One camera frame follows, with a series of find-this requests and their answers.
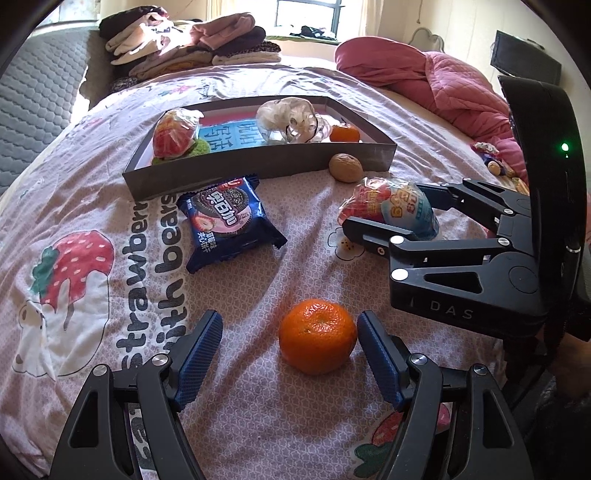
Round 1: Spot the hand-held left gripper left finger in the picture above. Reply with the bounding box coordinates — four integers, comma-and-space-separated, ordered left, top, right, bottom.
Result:
48, 309, 223, 480

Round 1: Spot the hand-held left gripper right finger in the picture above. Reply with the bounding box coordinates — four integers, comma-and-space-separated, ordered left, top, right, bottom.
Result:
356, 310, 536, 480

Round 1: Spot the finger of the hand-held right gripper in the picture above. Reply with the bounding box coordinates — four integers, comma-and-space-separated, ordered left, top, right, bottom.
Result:
342, 216, 514, 300
414, 178, 533, 232

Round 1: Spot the blue and white toy egg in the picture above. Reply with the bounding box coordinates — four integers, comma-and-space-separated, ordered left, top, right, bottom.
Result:
337, 178, 440, 241

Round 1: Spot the mandarin orange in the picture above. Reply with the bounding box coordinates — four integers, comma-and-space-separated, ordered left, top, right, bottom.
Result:
278, 299, 358, 376

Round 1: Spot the walnut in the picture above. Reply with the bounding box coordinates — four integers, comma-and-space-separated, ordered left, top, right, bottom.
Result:
329, 153, 364, 183

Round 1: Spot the blue cookie packet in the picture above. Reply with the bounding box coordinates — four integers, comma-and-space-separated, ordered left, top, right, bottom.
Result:
176, 174, 288, 274

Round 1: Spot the orange with stem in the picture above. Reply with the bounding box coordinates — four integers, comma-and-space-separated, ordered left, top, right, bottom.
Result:
329, 123, 361, 143

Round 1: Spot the grey cardboard box lid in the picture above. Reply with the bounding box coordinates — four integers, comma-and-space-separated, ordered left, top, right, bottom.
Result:
122, 96, 399, 201

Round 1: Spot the white plastic bag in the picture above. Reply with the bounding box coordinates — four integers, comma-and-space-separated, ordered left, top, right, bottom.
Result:
255, 97, 333, 145

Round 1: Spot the green spiky ring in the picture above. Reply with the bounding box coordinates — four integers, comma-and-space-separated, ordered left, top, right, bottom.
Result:
152, 138, 211, 166

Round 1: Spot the red toy egg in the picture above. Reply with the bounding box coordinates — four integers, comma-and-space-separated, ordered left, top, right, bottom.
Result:
152, 108, 204, 160

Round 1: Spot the small doll toy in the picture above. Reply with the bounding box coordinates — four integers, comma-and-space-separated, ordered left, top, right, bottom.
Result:
471, 141, 509, 178

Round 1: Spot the pink quilt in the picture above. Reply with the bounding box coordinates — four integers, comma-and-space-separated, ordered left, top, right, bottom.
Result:
418, 51, 529, 185

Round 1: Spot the black television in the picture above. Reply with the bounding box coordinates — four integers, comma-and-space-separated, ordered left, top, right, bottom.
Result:
492, 30, 561, 86

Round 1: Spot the pink pillow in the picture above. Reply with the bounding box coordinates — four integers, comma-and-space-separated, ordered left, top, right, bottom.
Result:
335, 37, 428, 88

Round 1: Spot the strawberry printed bed sheet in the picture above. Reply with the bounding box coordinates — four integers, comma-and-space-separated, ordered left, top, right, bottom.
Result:
0, 60, 522, 480

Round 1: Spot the pink and blue book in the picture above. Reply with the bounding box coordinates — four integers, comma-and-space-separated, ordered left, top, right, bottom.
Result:
196, 111, 338, 153

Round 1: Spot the green sill cushion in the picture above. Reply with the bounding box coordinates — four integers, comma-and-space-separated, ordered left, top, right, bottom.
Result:
265, 34, 352, 45

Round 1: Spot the window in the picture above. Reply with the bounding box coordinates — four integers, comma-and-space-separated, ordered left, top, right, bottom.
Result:
276, 0, 347, 11

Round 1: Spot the pile of folded clothes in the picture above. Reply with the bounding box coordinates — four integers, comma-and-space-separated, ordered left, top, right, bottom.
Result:
99, 11, 282, 93

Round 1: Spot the grey quilted headboard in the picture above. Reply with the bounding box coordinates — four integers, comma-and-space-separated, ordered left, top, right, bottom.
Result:
0, 30, 100, 195

